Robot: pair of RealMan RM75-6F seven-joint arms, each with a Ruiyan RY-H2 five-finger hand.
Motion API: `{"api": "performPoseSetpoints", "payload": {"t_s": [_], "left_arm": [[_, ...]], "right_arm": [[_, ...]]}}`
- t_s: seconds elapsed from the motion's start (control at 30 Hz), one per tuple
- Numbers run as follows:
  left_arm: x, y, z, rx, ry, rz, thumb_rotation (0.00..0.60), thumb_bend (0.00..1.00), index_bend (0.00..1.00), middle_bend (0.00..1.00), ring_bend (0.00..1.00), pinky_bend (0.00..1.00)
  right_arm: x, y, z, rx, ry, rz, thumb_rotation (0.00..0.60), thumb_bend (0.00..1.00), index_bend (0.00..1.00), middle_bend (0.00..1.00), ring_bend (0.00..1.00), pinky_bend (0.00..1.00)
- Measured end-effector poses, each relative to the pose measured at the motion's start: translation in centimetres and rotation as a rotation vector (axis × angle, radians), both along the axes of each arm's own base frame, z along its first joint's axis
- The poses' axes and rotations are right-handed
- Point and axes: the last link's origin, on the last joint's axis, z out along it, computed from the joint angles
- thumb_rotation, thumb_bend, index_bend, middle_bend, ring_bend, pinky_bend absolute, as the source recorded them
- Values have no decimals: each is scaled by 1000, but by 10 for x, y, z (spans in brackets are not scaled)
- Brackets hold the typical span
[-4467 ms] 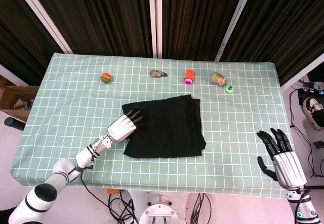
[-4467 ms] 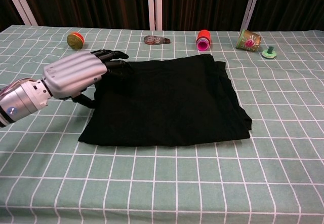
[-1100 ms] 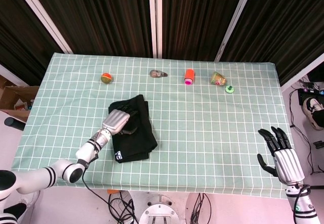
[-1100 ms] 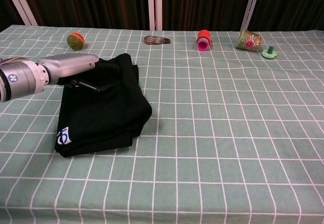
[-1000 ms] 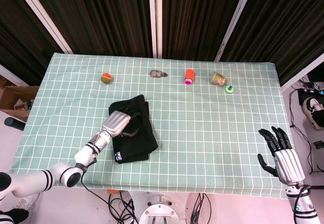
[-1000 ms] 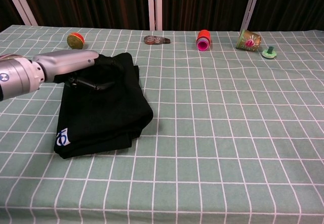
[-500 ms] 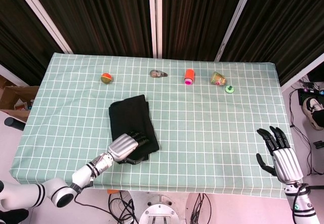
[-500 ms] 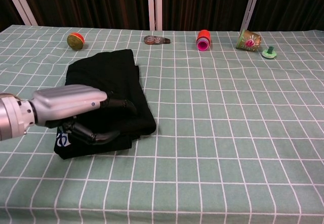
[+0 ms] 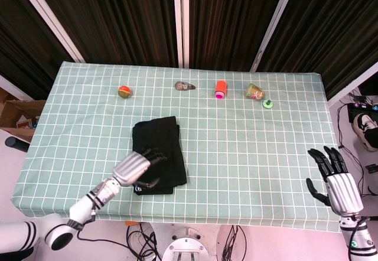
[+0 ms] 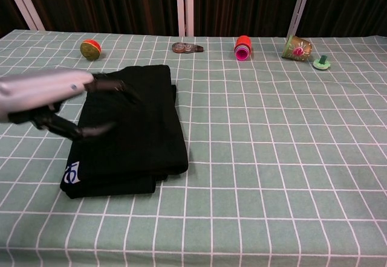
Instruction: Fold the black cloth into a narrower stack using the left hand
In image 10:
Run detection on brown flat figurine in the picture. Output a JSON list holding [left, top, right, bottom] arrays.
[[172, 42, 204, 54]]

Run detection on olive floral painted cup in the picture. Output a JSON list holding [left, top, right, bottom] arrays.
[[281, 34, 313, 61]]

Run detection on red pink stacked cups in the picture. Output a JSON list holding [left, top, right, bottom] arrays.
[[233, 35, 252, 62]]

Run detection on green checked tablecloth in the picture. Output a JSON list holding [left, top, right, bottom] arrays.
[[0, 30, 387, 267]]

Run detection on dark brown curtain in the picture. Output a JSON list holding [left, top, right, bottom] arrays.
[[0, 0, 387, 38]]

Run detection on black cloth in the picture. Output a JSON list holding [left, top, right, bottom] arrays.
[[59, 64, 189, 200]]

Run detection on small green round toy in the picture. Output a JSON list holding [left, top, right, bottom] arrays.
[[313, 54, 332, 71]]

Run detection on white metal frame post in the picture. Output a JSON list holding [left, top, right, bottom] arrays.
[[2, 0, 46, 31], [286, 0, 314, 38], [176, 0, 195, 37]]

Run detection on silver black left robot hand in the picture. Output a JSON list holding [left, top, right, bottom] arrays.
[[0, 68, 137, 141]]

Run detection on orange and olive round toy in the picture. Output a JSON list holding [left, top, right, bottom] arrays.
[[80, 39, 102, 61]]

